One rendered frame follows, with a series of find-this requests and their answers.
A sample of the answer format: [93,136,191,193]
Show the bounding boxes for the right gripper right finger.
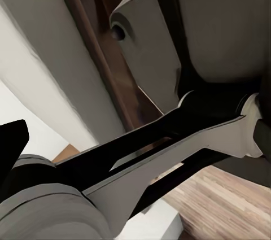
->
[253,119,271,164]

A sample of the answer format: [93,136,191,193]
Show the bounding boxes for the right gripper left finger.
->
[0,119,29,186]

